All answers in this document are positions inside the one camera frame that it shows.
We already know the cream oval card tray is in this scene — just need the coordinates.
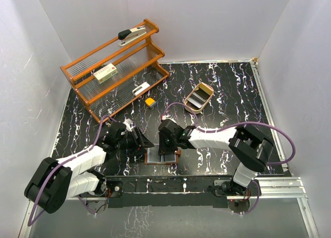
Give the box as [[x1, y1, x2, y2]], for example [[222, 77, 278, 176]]
[[184, 82, 214, 114]]

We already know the black white stapler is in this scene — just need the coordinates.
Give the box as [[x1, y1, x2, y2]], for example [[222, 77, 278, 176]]
[[118, 26, 146, 46]]

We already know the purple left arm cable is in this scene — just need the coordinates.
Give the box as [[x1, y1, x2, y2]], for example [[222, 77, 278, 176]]
[[27, 115, 122, 227]]

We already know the aluminium frame rail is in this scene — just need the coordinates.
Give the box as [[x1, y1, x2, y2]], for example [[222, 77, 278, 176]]
[[250, 57, 319, 237]]

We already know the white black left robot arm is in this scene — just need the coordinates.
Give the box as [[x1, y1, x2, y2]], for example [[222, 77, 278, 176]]
[[24, 122, 154, 214]]

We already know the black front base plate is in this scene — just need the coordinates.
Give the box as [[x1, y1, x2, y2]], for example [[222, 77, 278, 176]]
[[106, 175, 230, 208]]

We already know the orange wooden shelf rack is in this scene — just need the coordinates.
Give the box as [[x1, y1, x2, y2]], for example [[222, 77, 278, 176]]
[[61, 19, 170, 123]]

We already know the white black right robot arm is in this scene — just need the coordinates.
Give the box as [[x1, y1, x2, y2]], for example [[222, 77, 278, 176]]
[[158, 118, 274, 196]]

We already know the brown leather card holder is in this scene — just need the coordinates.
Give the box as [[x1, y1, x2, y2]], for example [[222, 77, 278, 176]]
[[144, 146, 182, 165]]

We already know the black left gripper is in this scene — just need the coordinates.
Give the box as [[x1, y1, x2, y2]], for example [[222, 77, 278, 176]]
[[116, 127, 154, 156]]

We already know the yellow grey eraser block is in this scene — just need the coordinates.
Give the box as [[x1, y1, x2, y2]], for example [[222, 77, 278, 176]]
[[145, 98, 156, 108]]

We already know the white staples box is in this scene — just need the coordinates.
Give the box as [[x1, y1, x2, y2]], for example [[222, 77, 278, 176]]
[[93, 63, 118, 84]]

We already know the small white black device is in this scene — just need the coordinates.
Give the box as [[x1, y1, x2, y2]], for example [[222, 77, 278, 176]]
[[132, 82, 150, 96]]

